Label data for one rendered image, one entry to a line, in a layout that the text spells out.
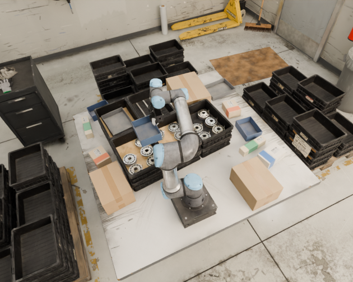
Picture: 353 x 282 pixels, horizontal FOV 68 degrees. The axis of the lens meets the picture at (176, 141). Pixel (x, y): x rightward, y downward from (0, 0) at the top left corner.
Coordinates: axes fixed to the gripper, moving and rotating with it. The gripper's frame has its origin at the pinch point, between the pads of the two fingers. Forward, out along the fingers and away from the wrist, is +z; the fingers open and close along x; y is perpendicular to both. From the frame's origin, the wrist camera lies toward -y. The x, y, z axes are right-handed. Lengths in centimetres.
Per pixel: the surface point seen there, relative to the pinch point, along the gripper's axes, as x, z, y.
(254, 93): -160, 64, 79
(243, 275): -49, 107, -92
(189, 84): -54, 15, 57
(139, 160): 13.3, 31.6, -2.9
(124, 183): 29.8, 30.9, -19.2
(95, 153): 43, 41, 23
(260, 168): -63, 18, -48
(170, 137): -16.1, 27.6, 8.9
